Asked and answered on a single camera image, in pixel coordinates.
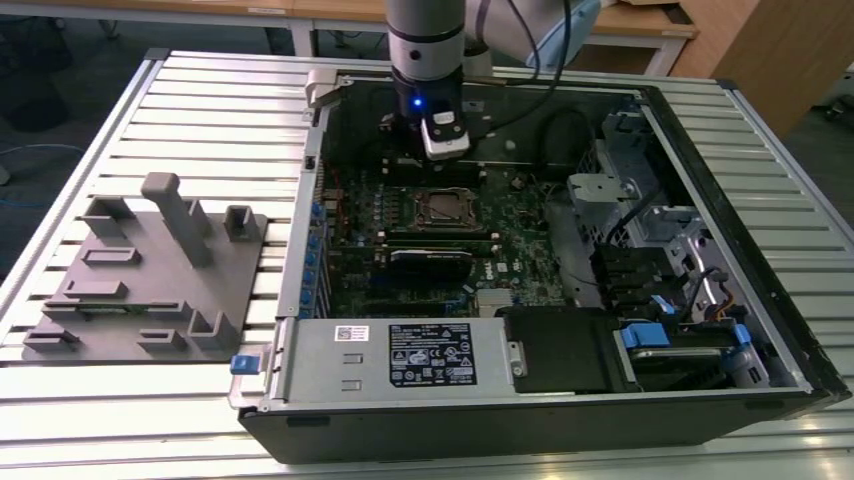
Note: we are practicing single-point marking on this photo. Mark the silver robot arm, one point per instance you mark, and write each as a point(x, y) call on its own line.
point(424, 45)

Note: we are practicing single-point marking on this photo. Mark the metal CPU socket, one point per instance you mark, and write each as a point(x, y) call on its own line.
point(418, 223)

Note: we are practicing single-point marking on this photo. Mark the pale blue teach pendant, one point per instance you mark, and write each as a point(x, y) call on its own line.
point(581, 25)

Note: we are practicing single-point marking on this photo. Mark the black graphics card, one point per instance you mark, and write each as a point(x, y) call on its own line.
point(428, 267)

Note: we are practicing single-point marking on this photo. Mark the green motherboard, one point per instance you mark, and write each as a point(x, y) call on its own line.
point(528, 250)

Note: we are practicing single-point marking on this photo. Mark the wooden desk white legs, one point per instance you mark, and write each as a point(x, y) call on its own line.
point(668, 31)
point(167, 6)

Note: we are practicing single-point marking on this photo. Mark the silver chipset heatsink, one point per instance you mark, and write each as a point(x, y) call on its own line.
point(496, 297)

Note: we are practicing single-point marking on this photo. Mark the grey plastic parts rack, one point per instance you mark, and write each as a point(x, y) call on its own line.
point(167, 280)

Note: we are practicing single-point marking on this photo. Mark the wooden cabinet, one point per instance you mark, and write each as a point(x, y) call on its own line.
point(768, 50)

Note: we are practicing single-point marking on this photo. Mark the silver power supply unit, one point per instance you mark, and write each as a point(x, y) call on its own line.
point(314, 360)

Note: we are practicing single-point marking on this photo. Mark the black office chair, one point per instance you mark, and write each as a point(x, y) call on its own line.
point(34, 75)

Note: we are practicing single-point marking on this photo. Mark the blue case latch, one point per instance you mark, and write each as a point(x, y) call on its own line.
point(244, 365)

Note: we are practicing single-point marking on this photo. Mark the blue disk carrier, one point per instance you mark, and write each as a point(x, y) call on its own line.
point(644, 335)

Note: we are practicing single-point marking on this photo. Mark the green RAM stick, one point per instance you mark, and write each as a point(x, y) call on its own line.
point(114, 310)

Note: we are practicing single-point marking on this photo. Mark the black hard disk drive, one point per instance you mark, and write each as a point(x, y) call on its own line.
point(675, 370)

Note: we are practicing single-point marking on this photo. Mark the blue plastic clip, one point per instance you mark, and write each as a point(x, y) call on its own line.
point(741, 335)

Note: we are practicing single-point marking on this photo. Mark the black open PC case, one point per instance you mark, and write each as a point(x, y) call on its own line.
point(534, 435)

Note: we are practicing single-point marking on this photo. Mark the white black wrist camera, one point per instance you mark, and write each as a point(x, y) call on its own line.
point(446, 137)

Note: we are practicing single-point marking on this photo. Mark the silver metal bracket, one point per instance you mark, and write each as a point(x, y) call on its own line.
point(594, 190)

